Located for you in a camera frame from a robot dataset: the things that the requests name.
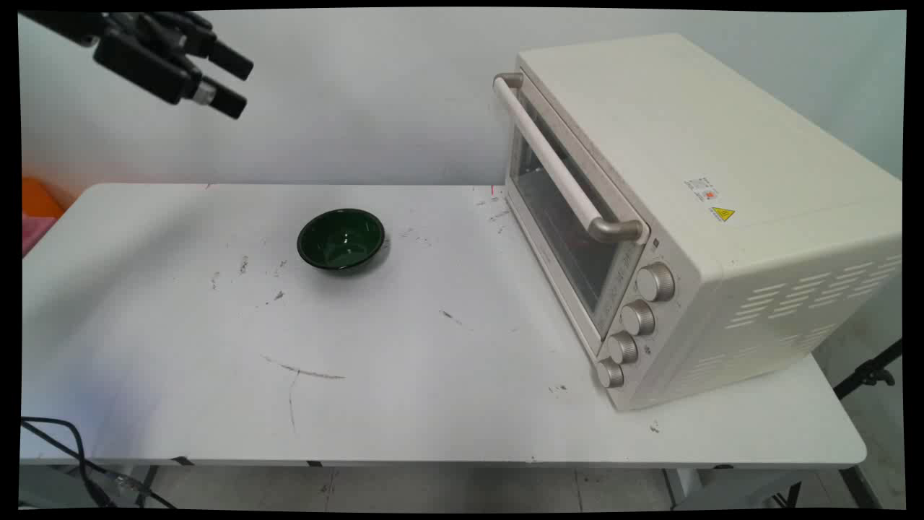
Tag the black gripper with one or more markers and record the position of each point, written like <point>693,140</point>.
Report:
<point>65,22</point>

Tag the orange object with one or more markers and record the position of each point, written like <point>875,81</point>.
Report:
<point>40,198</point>

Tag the pink object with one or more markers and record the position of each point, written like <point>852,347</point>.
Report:
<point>35,232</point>

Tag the dark green bowl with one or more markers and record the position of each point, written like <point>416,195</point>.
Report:
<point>341,242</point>

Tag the silver oven knob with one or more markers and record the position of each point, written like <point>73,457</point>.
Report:
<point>655,282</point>
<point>610,373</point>
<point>638,318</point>
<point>623,348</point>

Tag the white label sticker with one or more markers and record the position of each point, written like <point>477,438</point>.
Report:
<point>701,188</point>

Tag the cream toaster oven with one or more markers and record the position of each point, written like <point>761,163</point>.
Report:
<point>722,144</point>

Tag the yellow warning sticker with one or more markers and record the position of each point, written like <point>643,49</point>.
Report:
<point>722,214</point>

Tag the black tripod stand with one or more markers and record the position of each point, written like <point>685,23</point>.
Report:
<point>870,372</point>

